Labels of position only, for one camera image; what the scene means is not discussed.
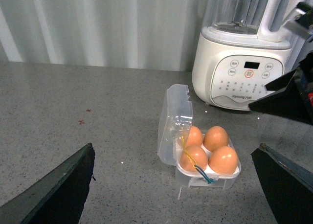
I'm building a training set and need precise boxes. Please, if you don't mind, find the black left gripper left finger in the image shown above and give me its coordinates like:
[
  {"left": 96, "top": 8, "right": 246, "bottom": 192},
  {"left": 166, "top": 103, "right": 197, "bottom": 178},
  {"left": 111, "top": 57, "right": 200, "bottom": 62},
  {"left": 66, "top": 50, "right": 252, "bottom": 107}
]
[{"left": 0, "top": 143, "right": 95, "bottom": 224}]

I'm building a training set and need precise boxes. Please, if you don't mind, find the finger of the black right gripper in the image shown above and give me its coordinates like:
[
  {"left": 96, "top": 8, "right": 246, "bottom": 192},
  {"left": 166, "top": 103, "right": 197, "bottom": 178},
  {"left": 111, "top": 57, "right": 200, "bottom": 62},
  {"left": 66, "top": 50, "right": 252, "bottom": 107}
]
[{"left": 251, "top": 143, "right": 313, "bottom": 224}]

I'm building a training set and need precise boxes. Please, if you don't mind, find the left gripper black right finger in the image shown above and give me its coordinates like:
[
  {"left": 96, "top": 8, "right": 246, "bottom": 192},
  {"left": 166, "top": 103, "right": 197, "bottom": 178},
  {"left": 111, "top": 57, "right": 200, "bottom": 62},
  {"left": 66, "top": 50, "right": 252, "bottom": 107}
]
[{"left": 248, "top": 68, "right": 313, "bottom": 124}]

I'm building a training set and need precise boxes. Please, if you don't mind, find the silver black second gripper body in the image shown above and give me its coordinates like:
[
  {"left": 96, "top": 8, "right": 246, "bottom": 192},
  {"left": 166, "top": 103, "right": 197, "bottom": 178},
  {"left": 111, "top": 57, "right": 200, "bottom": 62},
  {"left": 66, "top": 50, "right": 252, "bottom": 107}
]
[{"left": 282, "top": 1, "right": 313, "bottom": 42}]

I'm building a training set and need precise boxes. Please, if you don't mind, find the brown egg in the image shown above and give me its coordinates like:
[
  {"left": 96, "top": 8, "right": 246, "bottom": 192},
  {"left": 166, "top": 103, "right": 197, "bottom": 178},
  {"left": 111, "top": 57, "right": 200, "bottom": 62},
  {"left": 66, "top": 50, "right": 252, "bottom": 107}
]
[
  {"left": 182, "top": 126, "right": 203, "bottom": 148},
  {"left": 208, "top": 146, "right": 238, "bottom": 175},
  {"left": 179, "top": 146, "right": 208, "bottom": 172},
  {"left": 203, "top": 126, "right": 229, "bottom": 152}
]

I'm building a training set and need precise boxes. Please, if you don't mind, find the clear plastic egg box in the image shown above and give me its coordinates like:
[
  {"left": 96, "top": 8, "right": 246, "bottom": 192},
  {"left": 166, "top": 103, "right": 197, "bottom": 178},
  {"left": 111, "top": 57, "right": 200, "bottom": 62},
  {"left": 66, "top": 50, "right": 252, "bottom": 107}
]
[{"left": 157, "top": 84, "right": 241, "bottom": 189}]

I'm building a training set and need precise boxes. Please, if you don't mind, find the white Joyoung blender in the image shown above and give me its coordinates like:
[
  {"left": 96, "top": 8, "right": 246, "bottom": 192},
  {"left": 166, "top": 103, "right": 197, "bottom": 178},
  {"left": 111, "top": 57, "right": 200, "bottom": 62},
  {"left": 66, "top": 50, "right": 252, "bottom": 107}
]
[{"left": 192, "top": 0, "right": 310, "bottom": 111}]

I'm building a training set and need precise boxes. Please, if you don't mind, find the yellow blue rubber band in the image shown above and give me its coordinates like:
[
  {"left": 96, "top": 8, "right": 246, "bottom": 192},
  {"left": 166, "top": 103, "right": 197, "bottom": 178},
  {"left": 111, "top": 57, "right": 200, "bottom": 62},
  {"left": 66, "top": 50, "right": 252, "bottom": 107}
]
[{"left": 181, "top": 137, "right": 215, "bottom": 184}]

